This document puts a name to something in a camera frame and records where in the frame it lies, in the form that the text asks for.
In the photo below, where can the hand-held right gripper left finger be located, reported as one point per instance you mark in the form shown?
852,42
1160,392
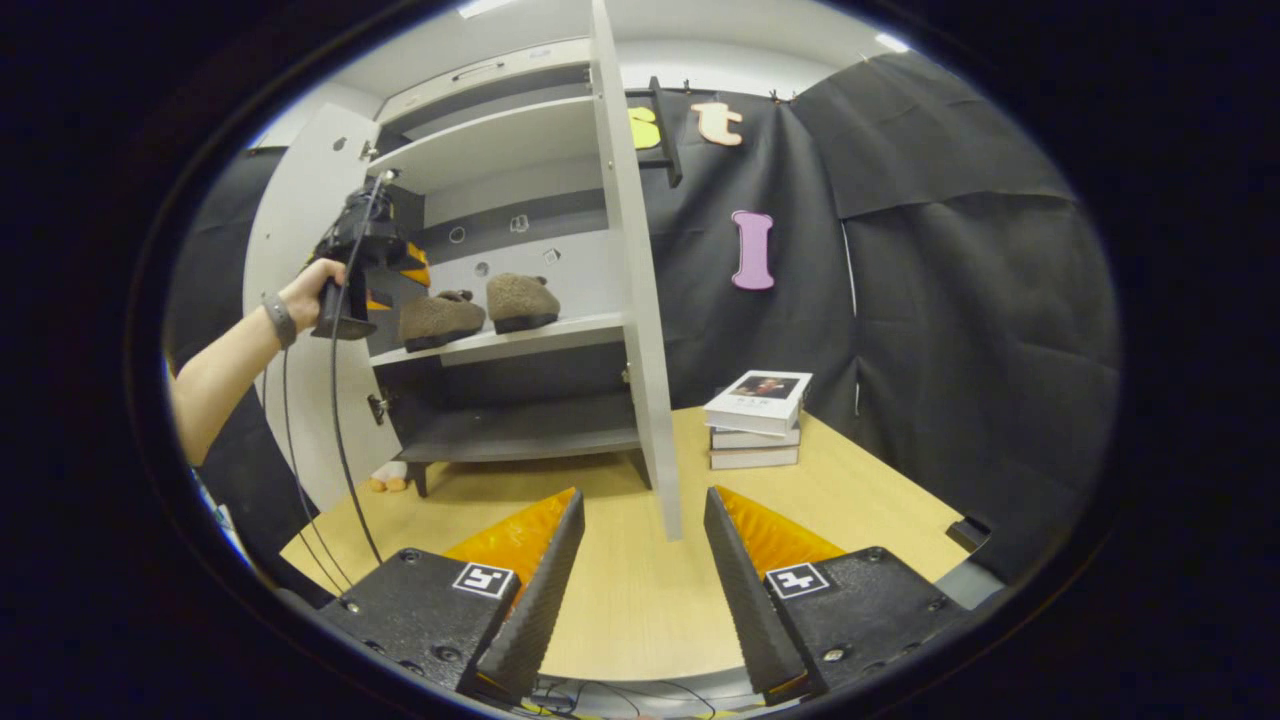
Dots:
545,600

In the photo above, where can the dark wristband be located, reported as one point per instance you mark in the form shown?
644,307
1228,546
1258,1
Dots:
280,320

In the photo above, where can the small black block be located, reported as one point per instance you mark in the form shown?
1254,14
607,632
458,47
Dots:
970,532

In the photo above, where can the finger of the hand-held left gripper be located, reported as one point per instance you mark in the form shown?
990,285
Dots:
377,301
415,265

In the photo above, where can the penguin plush toy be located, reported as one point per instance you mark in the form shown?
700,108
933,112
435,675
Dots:
388,476

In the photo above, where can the white cabinet shelf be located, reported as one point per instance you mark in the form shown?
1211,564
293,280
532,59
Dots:
500,140
520,340

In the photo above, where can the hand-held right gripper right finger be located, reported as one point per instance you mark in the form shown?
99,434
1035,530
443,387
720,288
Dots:
745,600

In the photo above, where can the white book with portrait cover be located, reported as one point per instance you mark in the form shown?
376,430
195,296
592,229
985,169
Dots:
755,400

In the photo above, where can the small ceiling light panel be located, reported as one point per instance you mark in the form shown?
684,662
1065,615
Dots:
892,43

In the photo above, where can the white shoe cabinet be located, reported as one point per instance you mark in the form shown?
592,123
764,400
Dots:
520,390

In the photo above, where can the white cabinet door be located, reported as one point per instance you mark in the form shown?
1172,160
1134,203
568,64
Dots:
635,300
300,200

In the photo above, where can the brown fuzzy shoe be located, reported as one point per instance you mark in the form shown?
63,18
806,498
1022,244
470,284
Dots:
520,298
440,318

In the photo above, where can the large ceiling light panel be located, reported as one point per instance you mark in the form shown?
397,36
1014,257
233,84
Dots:
485,7

